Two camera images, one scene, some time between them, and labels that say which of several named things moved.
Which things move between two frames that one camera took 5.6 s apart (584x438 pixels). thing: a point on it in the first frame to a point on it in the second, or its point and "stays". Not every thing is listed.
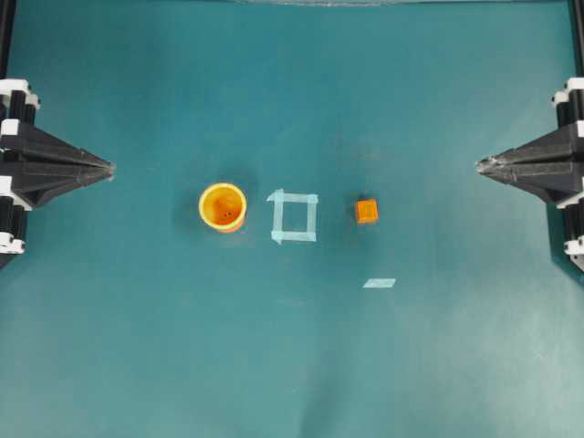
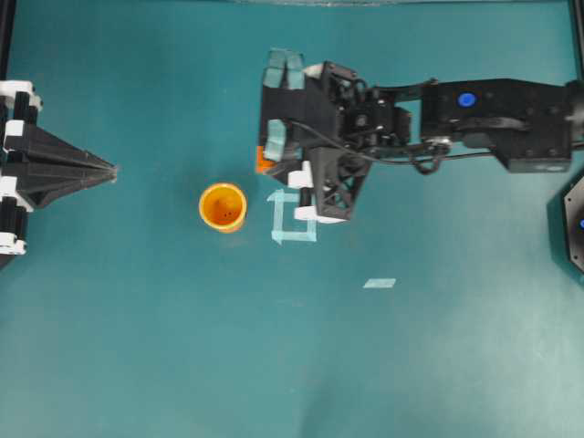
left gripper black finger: [34, 145] stays
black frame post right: [577, 20] stays
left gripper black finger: [38, 183] stays
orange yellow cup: [224, 206] stays
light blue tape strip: [380, 283] stays
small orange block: [367, 211] to [264, 164]
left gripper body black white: [18, 99] stays
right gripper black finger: [555, 187] to [289, 144]
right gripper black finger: [559, 151] to [292, 92]
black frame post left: [7, 16] stays
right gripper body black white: [570, 108] to [366, 126]
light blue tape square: [279, 197] stays
